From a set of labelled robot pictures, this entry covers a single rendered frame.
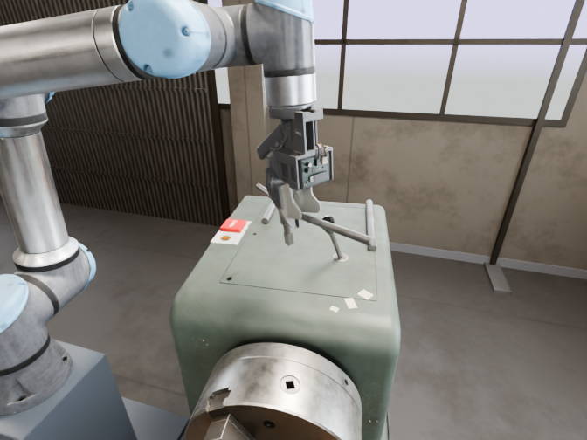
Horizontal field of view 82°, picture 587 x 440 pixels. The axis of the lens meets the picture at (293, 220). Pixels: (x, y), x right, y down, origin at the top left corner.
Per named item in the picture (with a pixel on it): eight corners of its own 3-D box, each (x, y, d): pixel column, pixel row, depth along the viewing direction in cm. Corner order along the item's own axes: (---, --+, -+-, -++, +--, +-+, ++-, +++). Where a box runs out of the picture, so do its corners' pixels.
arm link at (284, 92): (254, 77, 50) (298, 72, 54) (258, 109, 52) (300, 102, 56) (282, 78, 44) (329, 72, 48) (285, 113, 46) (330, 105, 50)
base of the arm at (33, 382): (-35, 402, 66) (-59, 368, 62) (37, 344, 79) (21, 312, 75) (24, 424, 63) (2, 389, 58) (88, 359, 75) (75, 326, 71)
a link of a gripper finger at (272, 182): (272, 211, 56) (268, 160, 53) (267, 208, 57) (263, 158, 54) (295, 203, 59) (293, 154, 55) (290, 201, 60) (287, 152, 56)
